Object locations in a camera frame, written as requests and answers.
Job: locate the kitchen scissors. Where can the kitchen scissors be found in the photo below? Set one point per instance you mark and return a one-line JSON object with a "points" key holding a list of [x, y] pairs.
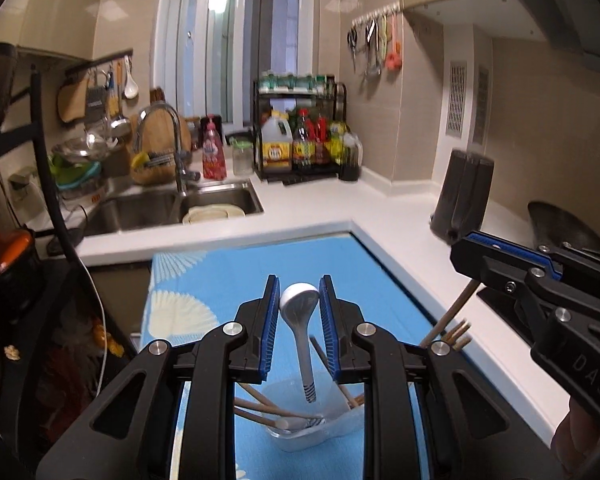
{"points": [[353, 40]]}

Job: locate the metal mixing bowl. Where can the metal mixing bowl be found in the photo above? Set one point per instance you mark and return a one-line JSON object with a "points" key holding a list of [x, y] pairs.
{"points": [[77, 150]]}

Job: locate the clear plastic utensil container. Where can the clear plastic utensil container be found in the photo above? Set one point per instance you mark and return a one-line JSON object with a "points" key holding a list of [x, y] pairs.
{"points": [[300, 442]]}

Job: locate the oil jug yellow label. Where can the oil jug yellow label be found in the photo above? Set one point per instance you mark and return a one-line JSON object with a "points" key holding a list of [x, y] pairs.
{"points": [[276, 152]]}

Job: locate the metal kitchen utensil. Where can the metal kitchen utensil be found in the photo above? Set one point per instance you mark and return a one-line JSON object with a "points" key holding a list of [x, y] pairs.
{"points": [[371, 55]]}

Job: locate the glass jar green lid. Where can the glass jar green lid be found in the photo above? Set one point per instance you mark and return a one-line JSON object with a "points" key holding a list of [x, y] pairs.
{"points": [[243, 160]]}

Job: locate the dark floral cloth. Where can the dark floral cloth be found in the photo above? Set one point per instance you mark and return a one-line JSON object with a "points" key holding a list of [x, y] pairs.
{"points": [[75, 375]]}

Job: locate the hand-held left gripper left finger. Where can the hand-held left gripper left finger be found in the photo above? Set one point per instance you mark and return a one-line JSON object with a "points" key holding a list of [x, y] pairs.
{"points": [[271, 325]]}

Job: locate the wall hook rail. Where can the wall hook rail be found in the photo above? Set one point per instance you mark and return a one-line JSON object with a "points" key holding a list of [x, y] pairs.
{"points": [[380, 11]]}

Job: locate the black metal shelf rack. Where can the black metal shelf rack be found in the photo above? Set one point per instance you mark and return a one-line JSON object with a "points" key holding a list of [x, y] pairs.
{"points": [[45, 160]]}

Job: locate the chrome kitchen faucet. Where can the chrome kitchen faucet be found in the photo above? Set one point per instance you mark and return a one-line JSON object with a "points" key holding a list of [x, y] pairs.
{"points": [[181, 170]]}

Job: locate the white ladle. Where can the white ladle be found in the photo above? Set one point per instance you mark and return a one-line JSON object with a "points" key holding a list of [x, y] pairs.
{"points": [[130, 91]]}

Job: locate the green plastic basin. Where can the green plastic basin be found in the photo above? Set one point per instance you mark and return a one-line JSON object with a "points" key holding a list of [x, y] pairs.
{"points": [[75, 176]]}

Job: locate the dark sauce bottle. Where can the dark sauce bottle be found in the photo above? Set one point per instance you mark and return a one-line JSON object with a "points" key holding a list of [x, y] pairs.
{"points": [[302, 152]]}

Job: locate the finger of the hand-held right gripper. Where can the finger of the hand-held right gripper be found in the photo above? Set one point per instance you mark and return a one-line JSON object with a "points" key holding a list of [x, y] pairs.
{"points": [[490, 270], [510, 251]]}

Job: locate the black utensil rail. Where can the black utensil rail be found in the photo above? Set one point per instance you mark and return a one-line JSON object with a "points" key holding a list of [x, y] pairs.
{"points": [[100, 61]]}

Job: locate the bunch of wooden chopsticks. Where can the bunch of wooden chopsticks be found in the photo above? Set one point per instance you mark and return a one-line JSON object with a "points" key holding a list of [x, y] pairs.
{"points": [[254, 404]]}

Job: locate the metal ladle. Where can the metal ladle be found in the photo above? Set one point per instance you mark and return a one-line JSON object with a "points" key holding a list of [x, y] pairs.
{"points": [[120, 127]]}

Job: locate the large wooden cutting board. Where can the large wooden cutting board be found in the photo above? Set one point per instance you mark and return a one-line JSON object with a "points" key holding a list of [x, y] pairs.
{"points": [[155, 135]]}

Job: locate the person's right hand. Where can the person's right hand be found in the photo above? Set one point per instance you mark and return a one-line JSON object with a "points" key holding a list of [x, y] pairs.
{"points": [[580, 440]]}

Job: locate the red sauce bottle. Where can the red sauce bottle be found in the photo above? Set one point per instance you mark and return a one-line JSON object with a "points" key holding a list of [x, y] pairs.
{"points": [[321, 132]]}

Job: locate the sliding glass door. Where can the sliding glass door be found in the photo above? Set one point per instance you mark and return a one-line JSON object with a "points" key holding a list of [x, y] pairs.
{"points": [[220, 35]]}

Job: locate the white power adapter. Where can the white power adapter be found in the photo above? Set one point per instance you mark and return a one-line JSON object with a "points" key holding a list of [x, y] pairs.
{"points": [[24, 182]]}

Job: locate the wooden chopstick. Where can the wooden chopstick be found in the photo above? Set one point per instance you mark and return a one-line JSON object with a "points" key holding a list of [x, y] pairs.
{"points": [[451, 312]]}

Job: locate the black two-tier spice rack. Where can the black two-tier spice rack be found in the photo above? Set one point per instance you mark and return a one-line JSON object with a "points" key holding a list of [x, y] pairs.
{"points": [[320, 172]]}

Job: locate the yellow green bottle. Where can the yellow green bottle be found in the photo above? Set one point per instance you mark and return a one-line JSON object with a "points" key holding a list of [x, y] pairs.
{"points": [[337, 142]]}

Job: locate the metal box grater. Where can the metal box grater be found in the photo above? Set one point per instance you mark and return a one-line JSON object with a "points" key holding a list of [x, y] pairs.
{"points": [[95, 105]]}

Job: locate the row of spice jars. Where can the row of spice jars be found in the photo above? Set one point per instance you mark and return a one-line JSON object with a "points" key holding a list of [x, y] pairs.
{"points": [[295, 82]]}

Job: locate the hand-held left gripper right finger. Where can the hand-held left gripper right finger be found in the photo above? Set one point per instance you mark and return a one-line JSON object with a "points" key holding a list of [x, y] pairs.
{"points": [[328, 325]]}

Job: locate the blue cloth white shell print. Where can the blue cloth white shell print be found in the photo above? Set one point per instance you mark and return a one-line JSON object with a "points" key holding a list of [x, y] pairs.
{"points": [[220, 280]]}

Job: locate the small wooden cutting board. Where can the small wooden cutting board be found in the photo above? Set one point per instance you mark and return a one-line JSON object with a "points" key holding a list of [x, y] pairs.
{"points": [[70, 102]]}

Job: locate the white wall vent grille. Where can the white wall vent grille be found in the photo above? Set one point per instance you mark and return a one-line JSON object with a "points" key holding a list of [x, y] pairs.
{"points": [[456, 100], [481, 105]]}

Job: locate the white dish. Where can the white dish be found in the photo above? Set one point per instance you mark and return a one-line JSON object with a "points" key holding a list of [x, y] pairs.
{"points": [[210, 214]]}

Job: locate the grey range hood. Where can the grey range hood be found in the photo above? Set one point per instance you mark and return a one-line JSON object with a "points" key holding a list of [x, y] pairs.
{"points": [[555, 5]]}

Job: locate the black electric kettle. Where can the black electric kettle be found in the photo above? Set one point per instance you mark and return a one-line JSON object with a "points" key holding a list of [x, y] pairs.
{"points": [[462, 195]]}

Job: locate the red dish soap bottle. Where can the red dish soap bottle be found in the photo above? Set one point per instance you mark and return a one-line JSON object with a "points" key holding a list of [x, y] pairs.
{"points": [[214, 157]]}

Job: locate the orange kitchen brush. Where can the orange kitchen brush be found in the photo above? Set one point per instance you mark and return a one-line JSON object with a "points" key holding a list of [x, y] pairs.
{"points": [[394, 61]]}

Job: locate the wooden spatula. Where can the wooden spatula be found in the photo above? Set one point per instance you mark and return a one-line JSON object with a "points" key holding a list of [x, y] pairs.
{"points": [[114, 102]]}

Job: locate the black pot orange lid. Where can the black pot orange lid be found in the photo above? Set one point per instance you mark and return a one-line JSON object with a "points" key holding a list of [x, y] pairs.
{"points": [[5, 270]]}

